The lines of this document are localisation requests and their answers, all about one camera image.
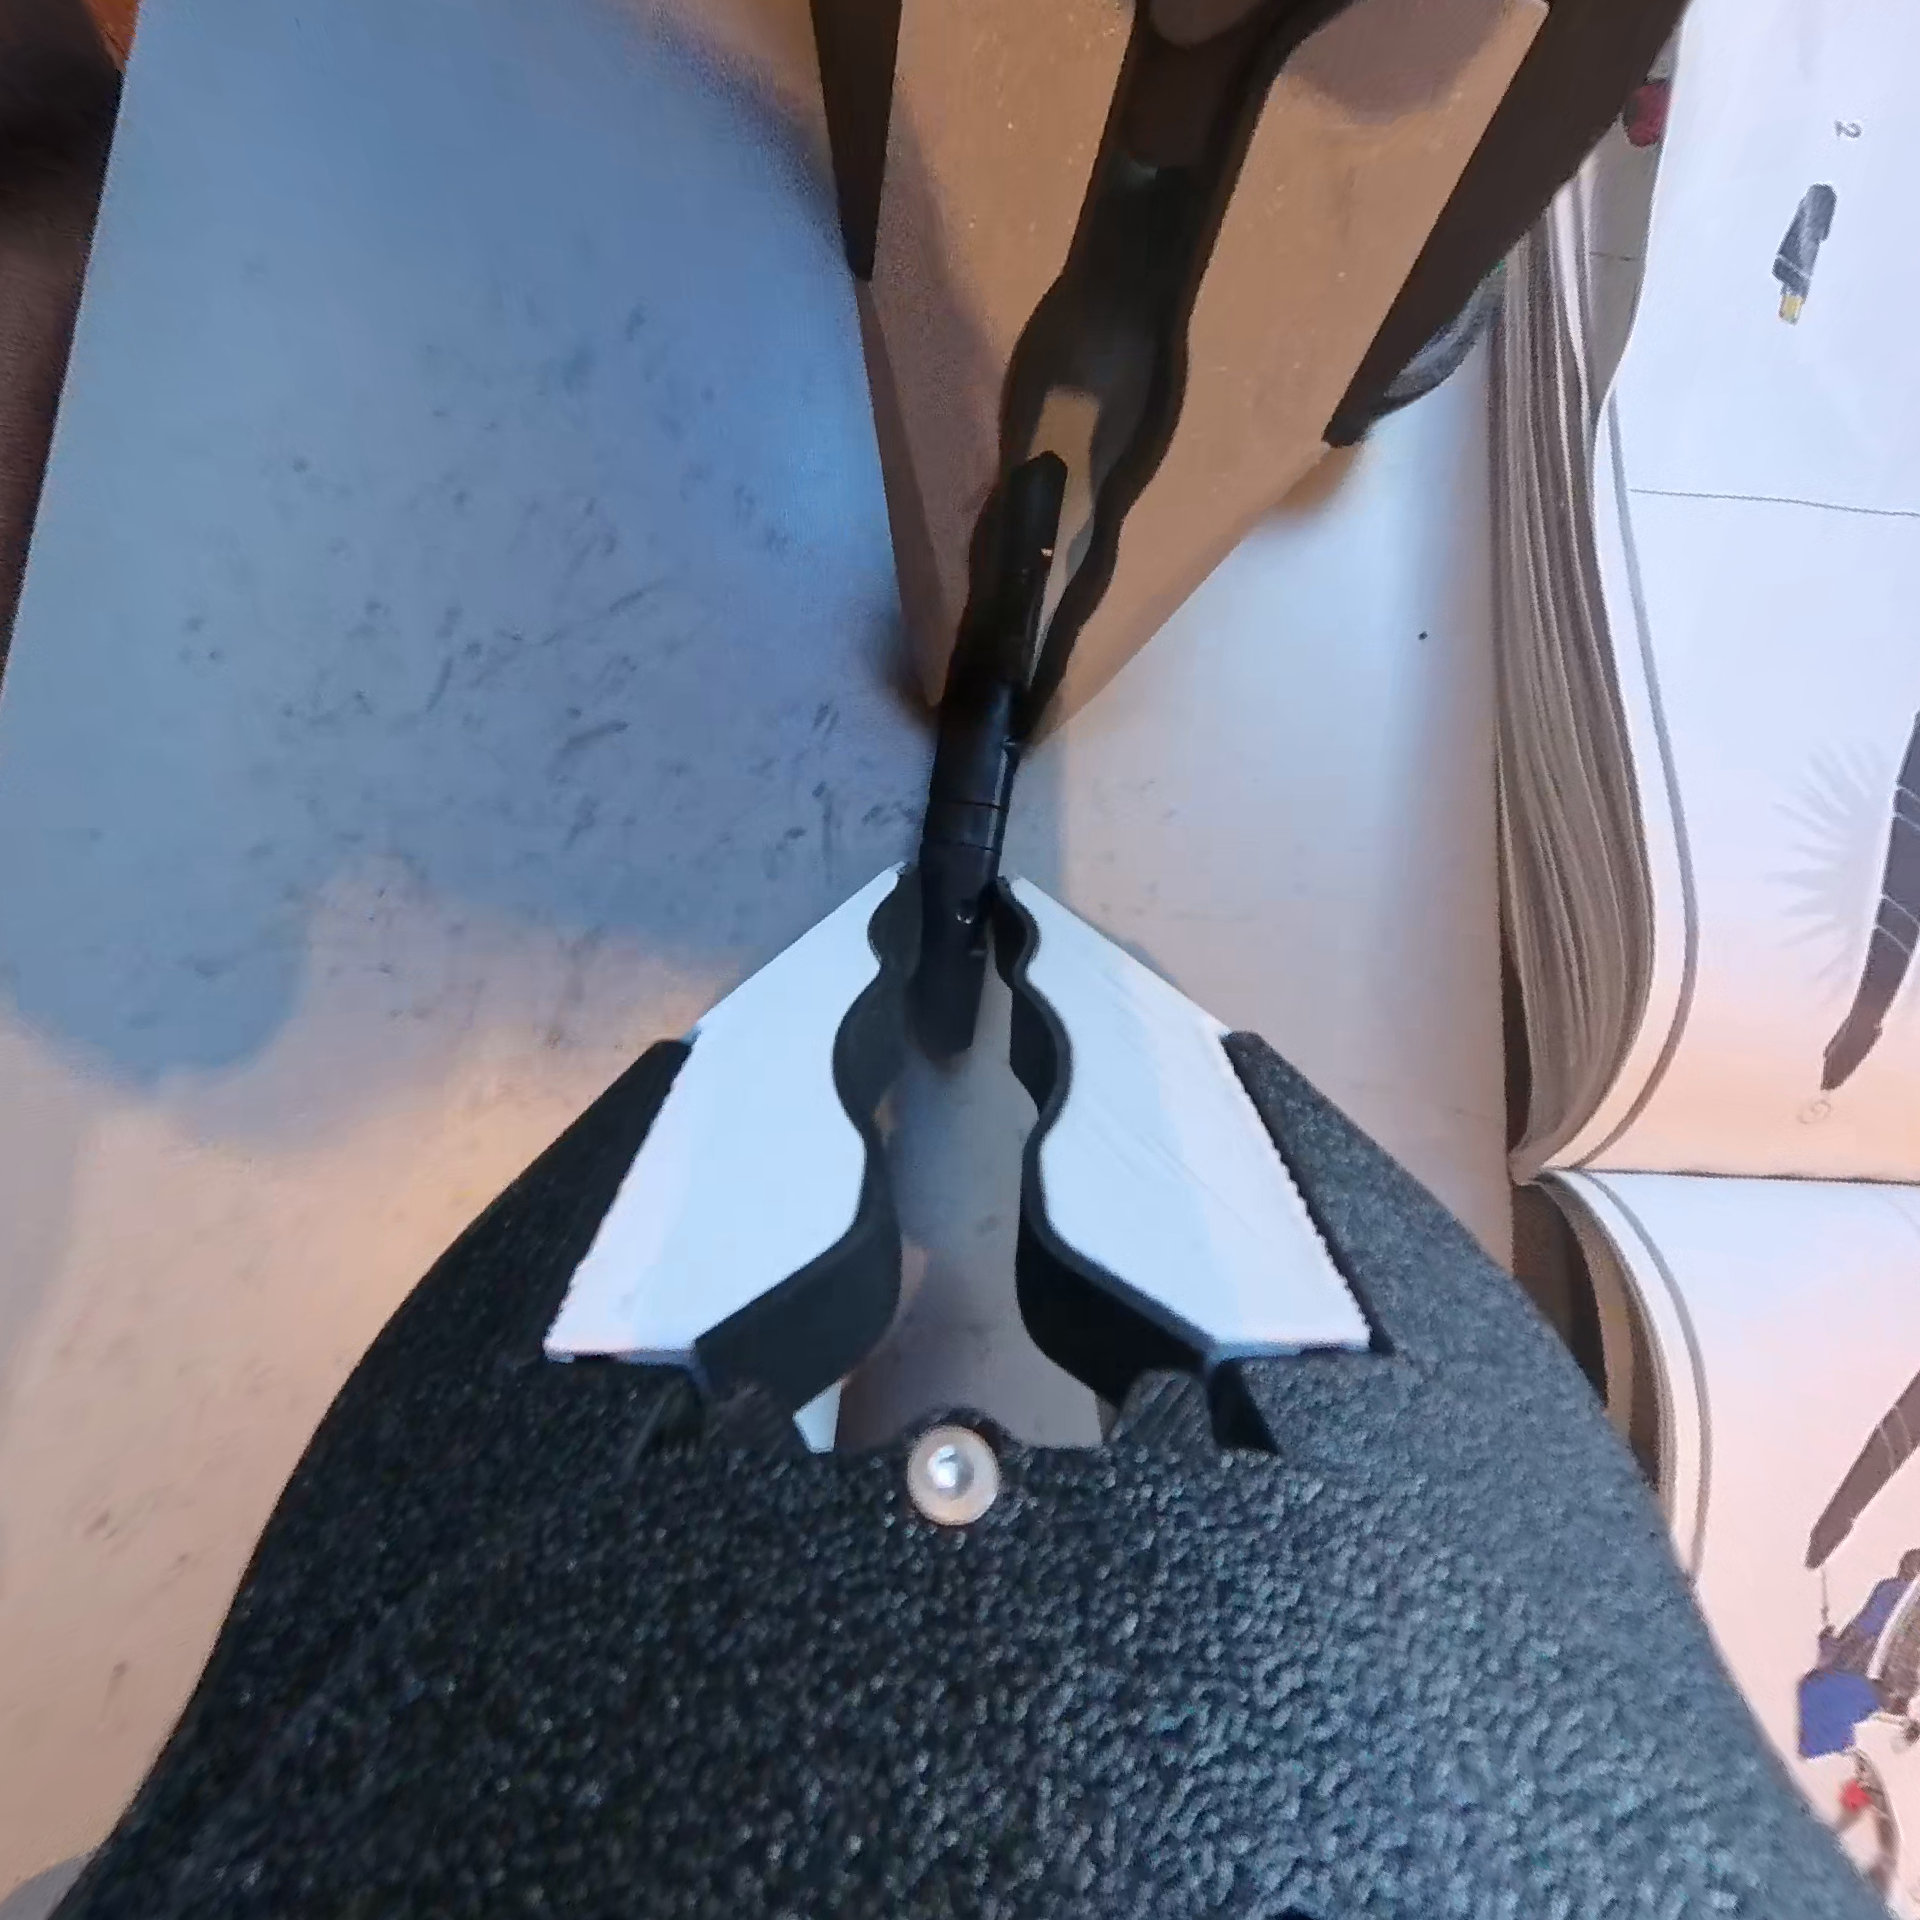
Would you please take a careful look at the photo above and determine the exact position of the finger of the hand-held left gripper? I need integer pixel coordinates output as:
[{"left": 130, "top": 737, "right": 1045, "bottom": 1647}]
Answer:
[
  {"left": 1024, "top": 0, "right": 1554, "bottom": 733},
  {"left": 861, "top": 0, "right": 1156, "bottom": 714}
]

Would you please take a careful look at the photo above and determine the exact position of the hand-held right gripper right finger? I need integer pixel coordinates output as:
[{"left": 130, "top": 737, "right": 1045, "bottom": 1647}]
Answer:
[{"left": 991, "top": 874, "right": 1377, "bottom": 1415}]

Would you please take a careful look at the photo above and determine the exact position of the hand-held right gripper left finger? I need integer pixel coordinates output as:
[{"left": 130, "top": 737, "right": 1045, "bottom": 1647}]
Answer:
[{"left": 544, "top": 867, "right": 917, "bottom": 1451}]

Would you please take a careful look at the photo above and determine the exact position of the black curved brick strip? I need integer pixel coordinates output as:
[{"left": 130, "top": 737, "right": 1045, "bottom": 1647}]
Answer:
[{"left": 922, "top": 450, "right": 1074, "bottom": 1067}]

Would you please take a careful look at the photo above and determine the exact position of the open instruction booklet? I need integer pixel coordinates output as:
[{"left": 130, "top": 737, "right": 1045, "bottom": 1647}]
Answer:
[{"left": 1488, "top": 0, "right": 1920, "bottom": 1920}]

